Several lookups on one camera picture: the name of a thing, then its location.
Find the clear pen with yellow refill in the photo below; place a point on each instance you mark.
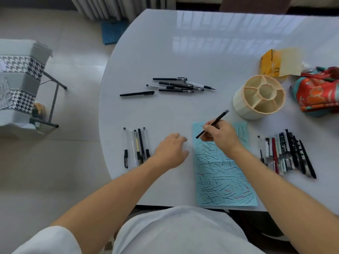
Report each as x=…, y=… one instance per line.
x=136, y=148

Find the clear pen with black cap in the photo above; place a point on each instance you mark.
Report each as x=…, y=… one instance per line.
x=125, y=153
x=146, y=145

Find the yellow cardboard packet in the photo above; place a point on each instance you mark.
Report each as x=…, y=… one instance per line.
x=270, y=63

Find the person's right thumb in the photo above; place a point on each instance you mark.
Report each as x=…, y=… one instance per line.
x=206, y=137

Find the white shirt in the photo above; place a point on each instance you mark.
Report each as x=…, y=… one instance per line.
x=182, y=232

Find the white ribbed radiator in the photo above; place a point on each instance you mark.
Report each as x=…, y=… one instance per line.
x=119, y=6

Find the person's left forearm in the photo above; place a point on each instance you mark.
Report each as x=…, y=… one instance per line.
x=114, y=195

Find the grey metal chair frame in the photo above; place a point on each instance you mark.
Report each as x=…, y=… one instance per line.
x=54, y=100

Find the person's left hand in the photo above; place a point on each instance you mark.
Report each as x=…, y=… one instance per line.
x=169, y=152

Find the person's left thumb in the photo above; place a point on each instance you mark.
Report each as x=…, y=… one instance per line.
x=185, y=155

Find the black capped marker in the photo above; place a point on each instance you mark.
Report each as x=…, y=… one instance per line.
x=136, y=94

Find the row of assorted pens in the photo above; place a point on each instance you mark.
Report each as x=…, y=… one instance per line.
x=287, y=153

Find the black ballpoint pen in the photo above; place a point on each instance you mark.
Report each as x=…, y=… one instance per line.
x=221, y=116

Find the pile of black pens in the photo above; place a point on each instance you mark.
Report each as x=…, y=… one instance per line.
x=176, y=85

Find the person's right hand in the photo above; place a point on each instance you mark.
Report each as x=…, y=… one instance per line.
x=225, y=137

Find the colourful floral cloth bag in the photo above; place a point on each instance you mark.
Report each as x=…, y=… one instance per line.
x=317, y=92

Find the person's right forearm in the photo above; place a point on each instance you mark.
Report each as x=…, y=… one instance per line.
x=280, y=201

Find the scribbled light blue paper sheet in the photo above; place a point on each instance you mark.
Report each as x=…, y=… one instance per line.
x=222, y=182

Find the slim black pen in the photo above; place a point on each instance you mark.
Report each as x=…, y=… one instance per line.
x=141, y=146

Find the cream paper card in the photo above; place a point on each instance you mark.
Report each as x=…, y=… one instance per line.
x=290, y=62

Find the cream divided pen holder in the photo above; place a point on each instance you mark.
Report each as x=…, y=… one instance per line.
x=246, y=105

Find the white plastic wrapper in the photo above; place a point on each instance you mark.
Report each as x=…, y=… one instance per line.
x=308, y=67

